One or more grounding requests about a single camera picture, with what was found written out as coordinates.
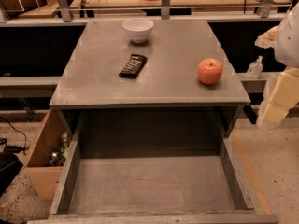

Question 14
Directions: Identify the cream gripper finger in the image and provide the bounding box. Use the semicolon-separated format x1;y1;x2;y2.
257;67;299;129
254;26;278;49

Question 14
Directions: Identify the black cable on floor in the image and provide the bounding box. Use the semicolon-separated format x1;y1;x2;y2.
0;115;30;156

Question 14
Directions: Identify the metal shelf rail frame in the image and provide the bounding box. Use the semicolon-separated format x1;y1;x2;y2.
0;0;297;23

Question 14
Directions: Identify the wooden box with items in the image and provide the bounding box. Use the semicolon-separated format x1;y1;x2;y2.
25;110;71;200

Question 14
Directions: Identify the white ceramic bowl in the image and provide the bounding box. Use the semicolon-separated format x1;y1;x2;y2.
122;18;154;43

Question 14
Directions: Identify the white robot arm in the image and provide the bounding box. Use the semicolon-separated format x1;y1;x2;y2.
255;4;299;129

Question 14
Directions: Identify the grey cabinet body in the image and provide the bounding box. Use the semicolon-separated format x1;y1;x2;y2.
50;20;249;133

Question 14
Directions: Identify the black snack bar packet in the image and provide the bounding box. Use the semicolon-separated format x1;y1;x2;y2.
119;54;148;79

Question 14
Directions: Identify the black object at left edge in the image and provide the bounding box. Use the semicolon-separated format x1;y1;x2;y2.
0;152;23;197

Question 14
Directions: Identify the red apple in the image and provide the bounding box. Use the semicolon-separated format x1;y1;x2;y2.
197;58;223;85

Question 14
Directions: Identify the open grey top drawer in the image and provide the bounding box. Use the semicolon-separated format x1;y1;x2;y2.
29;111;278;224

